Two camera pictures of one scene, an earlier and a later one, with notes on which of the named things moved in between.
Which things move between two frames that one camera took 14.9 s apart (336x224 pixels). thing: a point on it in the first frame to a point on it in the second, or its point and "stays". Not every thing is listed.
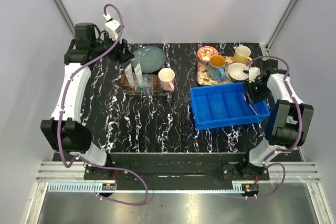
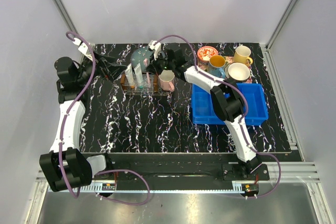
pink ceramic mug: [166, 76] stays
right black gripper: [250, 96] to [153, 67]
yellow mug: [241, 55] stays
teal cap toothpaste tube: [138, 75] stays
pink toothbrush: [244, 98] to [146, 63]
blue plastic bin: [225, 105] stays
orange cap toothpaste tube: [129, 72] stays
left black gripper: [121, 53] to [113, 72]
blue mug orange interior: [216, 68] stays
